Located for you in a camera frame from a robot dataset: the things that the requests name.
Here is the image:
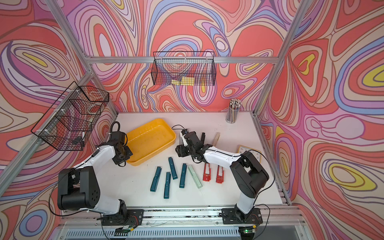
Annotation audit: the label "yellow plastic storage tray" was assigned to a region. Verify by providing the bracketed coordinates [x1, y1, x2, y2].
[126, 119, 176, 166]

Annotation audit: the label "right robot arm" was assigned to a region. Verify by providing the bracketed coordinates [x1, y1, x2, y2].
[176, 130, 270, 223]

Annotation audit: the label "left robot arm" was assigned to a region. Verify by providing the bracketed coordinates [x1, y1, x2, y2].
[57, 131, 133, 219]

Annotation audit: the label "black pruning pliers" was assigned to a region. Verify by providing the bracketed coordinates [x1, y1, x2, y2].
[201, 133, 206, 144]

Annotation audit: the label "beige pruning pliers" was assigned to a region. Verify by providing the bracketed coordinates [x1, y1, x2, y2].
[212, 133, 220, 147]

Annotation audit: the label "teal pliers upper middle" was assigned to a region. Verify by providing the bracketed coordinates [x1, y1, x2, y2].
[168, 157, 178, 180]

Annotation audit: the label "teal pliers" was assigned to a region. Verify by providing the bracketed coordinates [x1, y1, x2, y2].
[150, 167, 162, 192]
[179, 163, 187, 189]
[168, 157, 178, 180]
[164, 172, 172, 199]

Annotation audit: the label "red pliers left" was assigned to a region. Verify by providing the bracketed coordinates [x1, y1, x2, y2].
[203, 163, 211, 182]

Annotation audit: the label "red pliers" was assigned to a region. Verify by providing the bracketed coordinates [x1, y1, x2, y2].
[203, 163, 211, 182]
[216, 166, 224, 184]

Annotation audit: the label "light green pliers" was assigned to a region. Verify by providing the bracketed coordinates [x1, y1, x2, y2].
[188, 165, 203, 189]

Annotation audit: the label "teal pliers right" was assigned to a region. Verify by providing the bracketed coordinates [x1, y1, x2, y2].
[179, 163, 187, 189]

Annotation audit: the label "teal pliers far left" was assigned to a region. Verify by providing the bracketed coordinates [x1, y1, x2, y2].
[150, 167, 162, 192]

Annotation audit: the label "red pliers right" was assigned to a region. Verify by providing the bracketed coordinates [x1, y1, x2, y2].
[216, 166, 224, 184]

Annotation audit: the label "teal pliers lower middle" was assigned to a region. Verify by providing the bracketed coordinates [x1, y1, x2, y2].
[164, 172, 172, 199]

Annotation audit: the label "pencil holder cup with pencils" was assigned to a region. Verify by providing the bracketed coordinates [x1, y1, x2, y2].
[226, 99, 242, 124]

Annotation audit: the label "yellow alarm clock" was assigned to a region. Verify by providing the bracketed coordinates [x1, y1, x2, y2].
[238, 145, 262, 163]

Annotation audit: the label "black wire basket left wall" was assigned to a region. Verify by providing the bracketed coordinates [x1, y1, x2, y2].
[31, 82, 110, 151]

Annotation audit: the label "black wire basket wall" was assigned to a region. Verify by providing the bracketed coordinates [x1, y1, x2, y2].
[151, 50, 217, 86]
[31, 82, 110, 151]

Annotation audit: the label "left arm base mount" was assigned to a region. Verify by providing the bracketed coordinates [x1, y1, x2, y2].
[101, 209, 144, 227]

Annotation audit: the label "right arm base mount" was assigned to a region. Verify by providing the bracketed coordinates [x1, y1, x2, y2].
[219, 208, 263, 226]

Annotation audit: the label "black wire basket back wall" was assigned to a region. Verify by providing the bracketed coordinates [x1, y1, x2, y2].
[151, 50, 217, 86]

